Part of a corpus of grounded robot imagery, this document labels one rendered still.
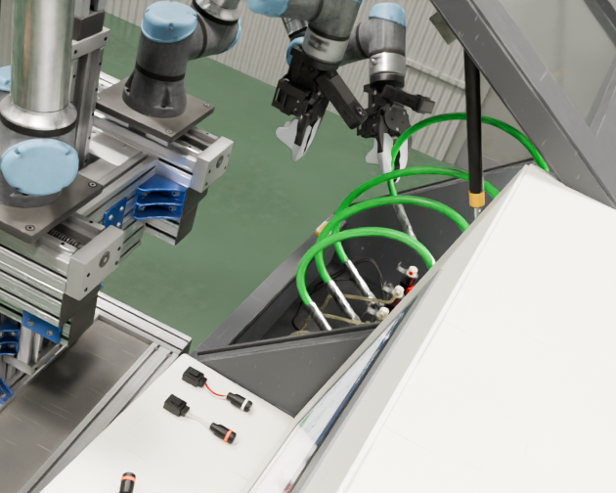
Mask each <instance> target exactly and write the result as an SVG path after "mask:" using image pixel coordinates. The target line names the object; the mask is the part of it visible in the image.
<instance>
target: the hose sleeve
mask: <svg viewBox="0 0 616 493"><path fill-rule="evenodd" d="M393 207H394V209H395V211H396V214H397V216H398V219H399V221H400V224H401V226H402V229H403V231H404V233H405V234H407V235H409V236H412V235H414V232H413V228H412V227H411V224H410V222H409V219H408V217H407V214H406V211H405V209H404V207H403V205H402V204H393Z"/></svg>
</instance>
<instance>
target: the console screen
mask: <svg viewBox="0 0 616 493"><path fill-rule="evenodd" d="M442 271H443V269H442V268H441V269H439V270H438V271H437V272H436V273H435V274H434V276H433V277H432V278H431V279H430V280H429V281H428V282H427V283H426V284H425V285H424V286H423V287H422V289H421V290H420V291H419V292H418V293H417V294H416V295H415V296H414V297H413V298H412V299H411V300H410V302H409V303H408V304H407V305H406V306H405V307H404V308H403V309H402V310H401V311H400V312H399V313H398V315H397V316H396V317H395V318H394V319H393V320H392V321H391V322H390V323H389V324H388V325H387V326H386V328H385V329H384V330H383V331H382V332H381V333H380V334H379V335H378V336H377V337H376V338H375V339H374V341H373V342H372V343H371V344H370V345H369V346H368V347H367V348H366V349H365V350H364V351H363V353H362V354H361V355H360V356H359V357H358V358H357V359H356V360H355V361H354V362H353V363H352V364H351V365H350V367H349V368H348V369H347V370H346V371H345V372H344V373H343V374H342V375H341V376H340V377H339V378H338V380H337V381H336V382H335V383H334V384H333V385H332V386H331V387H330V388H329V389H328V390H327V392H326V393H325V394H324V395H323V396H322V397H321V398H320V399H319V400H318V401H317V402H316V403H315V405H314V406H313V407H312V408H311V409H310V410H309V411H308V412H307V413H306V414H305V415H304V416H303V417H302V419H301V420H300V421H299V422H298V423H297V424H296V425H295V426H294V428H293V429H292V431H291V432H290V433H289V435H288V436H287V438H286V439H285V441H284V442H283V444H282V445H281V446H280V448H279V449H278V451H277V452H276V453H275V455H274V456H273V458H272V459H271V460H270V462H269V463H268V465H267V466H266V467H265V469H264V470H263V472H261V473H260V475H259V476H258V478H257V479H256V480H255V482H254V483H253V485H252V486H251V487H250V489H249V490H248V492H247V493H303V492H304V490H305V489H306V487H307V486H308V484H309V483H310V481H311V479H312V478H313V476H314V475H315V473H316V471H317V470H318V468H319V467H320V465H321V463H322V462H323V460H324V459H325V457H326V455H327V454H328V452H329V451H330V448H331V447H332V445H333V444H334V442H335V441H336V439H337V437H338V436H339V435H340V434H341V432H342V430H343V429H344V427H345V426H346V424H347V422H348V421H349V419H350V418H351V416H352V414H353V413H354V411H355V410H356V408H357V406H358V405H359V403H360V402H361V400H362V399H363V397H364V395H365V394H366V392H367V391H368V389H369V387H370V386H371V384H372V383H373V381H374V379H375V377H376V376H377V374H378V372H379V371H380V369H381V368H382V366H383V364H384V363H385V361H386V360H387V358H388V357H389V355H390V353H391V352H392V350H393V349H394V347H395V345H396V344H397V342H398V341H399V339H400V337H401V336H402V334H403V333H404V331H405V330H406V329H407V327H408V326H409V324H410V322H411V321H412V319H413V318H414V316H415V315H416V313H417V311H418V309H419V308H420V306H421V304H422V303H423V301H424V300H425V298H426V296H427V295H428V293H429V292H430V290H431V288H432V287H433V285H434V284H435V282H436V280H437V279H438V277H439V276H440V274H441V273H442Z"/></svg>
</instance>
